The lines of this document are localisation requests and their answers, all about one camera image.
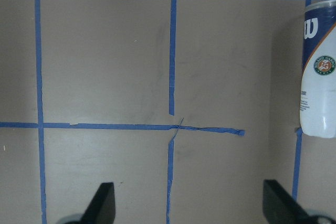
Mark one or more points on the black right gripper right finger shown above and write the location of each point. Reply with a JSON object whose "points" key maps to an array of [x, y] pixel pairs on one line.
{"points": [[279, 206]]}

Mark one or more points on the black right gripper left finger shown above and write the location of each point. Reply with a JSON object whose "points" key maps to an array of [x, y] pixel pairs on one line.
{"points": [[102, 206]]}

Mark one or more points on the white blue tennis ball can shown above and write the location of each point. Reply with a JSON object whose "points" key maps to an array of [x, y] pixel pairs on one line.
{"points": [[317, 97]]}

